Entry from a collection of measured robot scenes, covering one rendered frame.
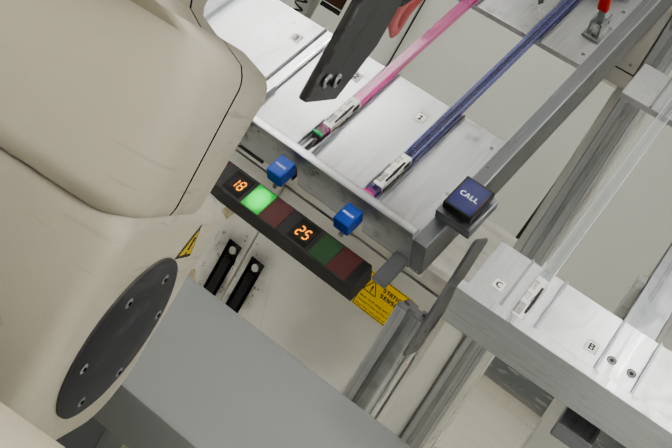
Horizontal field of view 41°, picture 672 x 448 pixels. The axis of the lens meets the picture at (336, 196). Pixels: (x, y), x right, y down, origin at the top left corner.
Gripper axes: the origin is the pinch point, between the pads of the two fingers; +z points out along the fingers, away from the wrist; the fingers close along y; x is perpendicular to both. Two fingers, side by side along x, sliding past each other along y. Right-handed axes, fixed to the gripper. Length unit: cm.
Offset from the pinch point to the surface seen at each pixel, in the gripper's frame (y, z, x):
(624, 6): -17.7, 9.7, -40.0
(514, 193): 16, 155, -128
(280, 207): -4.7, 18.3, 17.9
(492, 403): -20, 185, -77
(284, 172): -2.5, 15.8, 15.0
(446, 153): -15.1, 14.7, -1.7
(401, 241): -18.9, 17.3, 11.7
